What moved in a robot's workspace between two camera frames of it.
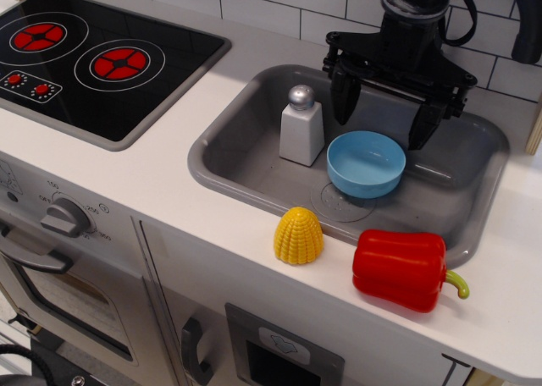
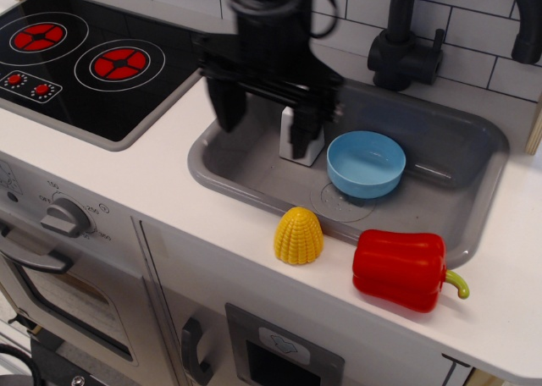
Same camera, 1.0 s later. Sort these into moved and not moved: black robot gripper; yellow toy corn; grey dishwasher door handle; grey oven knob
Moved: black robot gripper
Not moved: grey dishwasher door handle; yellow toy corn; grey oven knob
